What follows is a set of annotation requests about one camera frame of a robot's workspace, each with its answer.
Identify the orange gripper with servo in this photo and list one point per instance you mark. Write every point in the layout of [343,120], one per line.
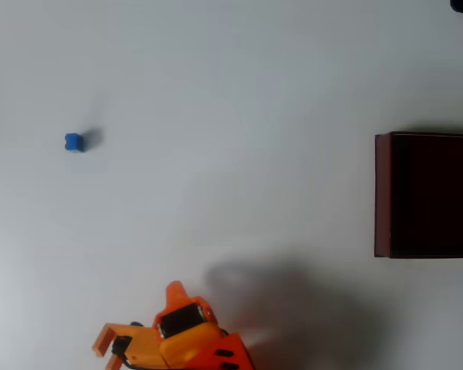
[183,318]

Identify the small blue cube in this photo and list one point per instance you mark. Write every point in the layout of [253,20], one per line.
[74,142]

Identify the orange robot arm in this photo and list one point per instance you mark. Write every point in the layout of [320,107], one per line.
[212,348]

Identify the dark red open box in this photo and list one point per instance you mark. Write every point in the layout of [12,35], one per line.
[432,196]

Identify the light orange forked camera bracket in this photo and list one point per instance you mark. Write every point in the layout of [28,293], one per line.
[140,345]

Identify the small black camera module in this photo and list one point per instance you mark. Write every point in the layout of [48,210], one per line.
[121,343]

